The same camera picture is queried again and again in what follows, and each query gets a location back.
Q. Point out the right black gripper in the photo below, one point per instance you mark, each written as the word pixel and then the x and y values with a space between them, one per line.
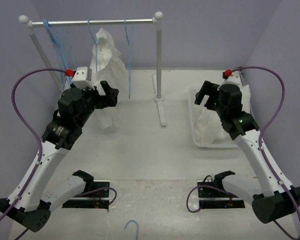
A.
pixel 208 88

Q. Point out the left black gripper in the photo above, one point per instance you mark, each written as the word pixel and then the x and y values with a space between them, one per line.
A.
pixel 110 98

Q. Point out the white skirt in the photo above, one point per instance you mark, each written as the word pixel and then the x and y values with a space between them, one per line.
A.
pixel 225 112

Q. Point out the blue wire hanger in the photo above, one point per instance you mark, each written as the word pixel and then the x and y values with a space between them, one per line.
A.
pixel 129 38

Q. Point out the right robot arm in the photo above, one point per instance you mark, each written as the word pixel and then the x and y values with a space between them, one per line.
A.
pixel 274 196

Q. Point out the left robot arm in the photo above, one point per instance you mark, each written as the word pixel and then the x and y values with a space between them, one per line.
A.
pixel 29 204

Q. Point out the blue hanger holding garment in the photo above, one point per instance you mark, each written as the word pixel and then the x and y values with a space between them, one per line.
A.
pixel 96 44

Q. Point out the clear plastic basket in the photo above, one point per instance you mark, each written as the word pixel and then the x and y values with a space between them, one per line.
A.
pixel 206 127

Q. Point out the bundle of blue hangers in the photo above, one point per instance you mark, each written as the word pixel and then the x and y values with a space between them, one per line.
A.
pixel 62 46

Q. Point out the white and silver clothes rack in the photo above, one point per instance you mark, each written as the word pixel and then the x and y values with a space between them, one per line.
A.
pixel 156 21

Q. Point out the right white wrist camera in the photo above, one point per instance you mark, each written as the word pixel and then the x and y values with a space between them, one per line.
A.
pixel 232 78

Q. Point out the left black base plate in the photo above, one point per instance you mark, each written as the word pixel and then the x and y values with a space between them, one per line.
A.
pixel 96 200

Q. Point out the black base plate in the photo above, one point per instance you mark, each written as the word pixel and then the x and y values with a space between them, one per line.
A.
pixel 96 200
pixel 212 199

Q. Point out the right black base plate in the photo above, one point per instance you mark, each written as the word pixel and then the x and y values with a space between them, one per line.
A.
pixel 212 199

